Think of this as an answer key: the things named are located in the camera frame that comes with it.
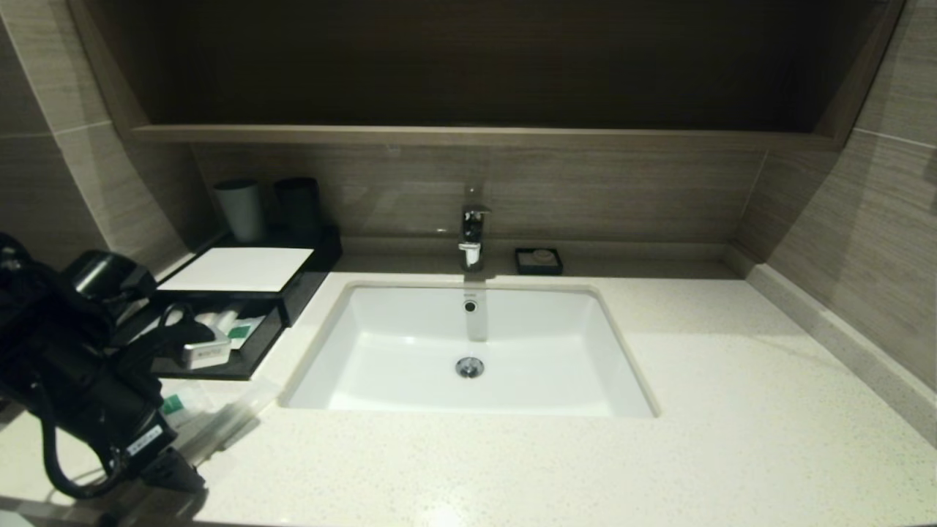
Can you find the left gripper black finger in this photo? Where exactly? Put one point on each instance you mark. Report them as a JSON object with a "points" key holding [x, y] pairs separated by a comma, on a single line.
{"points": [[154, 476], [183, 472]]}

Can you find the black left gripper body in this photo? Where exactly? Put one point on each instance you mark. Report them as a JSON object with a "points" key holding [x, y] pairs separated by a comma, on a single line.
{"points": [[117, 424]]}

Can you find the long clear toothbrush packet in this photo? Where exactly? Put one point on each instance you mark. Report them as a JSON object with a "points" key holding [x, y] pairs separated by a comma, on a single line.
{"points": [[234, 413]]}

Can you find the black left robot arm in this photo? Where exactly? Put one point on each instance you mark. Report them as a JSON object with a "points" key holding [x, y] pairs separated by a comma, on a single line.
{"points": [[51, 329]]}

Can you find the black drawer box housing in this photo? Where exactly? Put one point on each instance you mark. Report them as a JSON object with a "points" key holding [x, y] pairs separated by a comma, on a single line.
{"points": [[305, 290]]}

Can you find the small clear green-label sachet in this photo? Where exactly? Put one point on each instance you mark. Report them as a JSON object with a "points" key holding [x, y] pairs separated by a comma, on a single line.
{"points": [[173, 404]]}

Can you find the wide white wrapped packet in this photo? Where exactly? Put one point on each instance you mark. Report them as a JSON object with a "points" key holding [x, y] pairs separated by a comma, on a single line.
{"points": [[146, 328]]}

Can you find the narrow white wrapped packet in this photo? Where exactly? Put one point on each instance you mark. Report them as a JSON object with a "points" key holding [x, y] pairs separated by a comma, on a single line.
{"points": [[223, 318]]}

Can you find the flat white green-label packet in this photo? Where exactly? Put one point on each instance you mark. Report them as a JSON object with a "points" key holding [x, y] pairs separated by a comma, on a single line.
{"points": [[245, 333]]}

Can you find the white paper card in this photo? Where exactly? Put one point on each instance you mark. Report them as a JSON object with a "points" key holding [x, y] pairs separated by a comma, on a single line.
{"points": [[241, 268]]}

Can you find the pale grey cup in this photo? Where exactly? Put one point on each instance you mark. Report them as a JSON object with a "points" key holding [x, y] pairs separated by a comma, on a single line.
{"points": [[239, 211]]}

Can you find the black cup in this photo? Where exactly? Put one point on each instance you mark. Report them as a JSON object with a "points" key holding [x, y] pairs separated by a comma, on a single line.
{"points": [[296, 211]]}

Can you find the chrome drain stopper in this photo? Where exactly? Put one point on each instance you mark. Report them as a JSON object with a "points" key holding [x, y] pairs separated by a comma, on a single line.
{"points": [[469, 367]]}

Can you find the white ceramic sink basin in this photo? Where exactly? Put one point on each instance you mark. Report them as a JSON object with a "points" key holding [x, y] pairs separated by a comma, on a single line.
{"points": [[527, 351]]}

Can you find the chrome faucet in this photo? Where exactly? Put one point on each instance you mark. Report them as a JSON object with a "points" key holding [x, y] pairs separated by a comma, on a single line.
{"points": [[473, 227]]}

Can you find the black soap dish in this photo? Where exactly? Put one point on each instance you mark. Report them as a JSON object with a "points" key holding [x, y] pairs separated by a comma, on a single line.
{"points": [[521, 269]]}

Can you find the round beige soap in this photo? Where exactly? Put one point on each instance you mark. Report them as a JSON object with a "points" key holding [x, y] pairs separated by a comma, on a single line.
{"points": [[543, 256]]}

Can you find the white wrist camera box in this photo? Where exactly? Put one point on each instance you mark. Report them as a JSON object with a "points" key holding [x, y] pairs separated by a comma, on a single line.
{"points": [[206, 351]]}

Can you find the wooden wall shelf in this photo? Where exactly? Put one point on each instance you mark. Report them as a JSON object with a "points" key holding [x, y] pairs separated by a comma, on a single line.
{"points": [[476, 135]]}

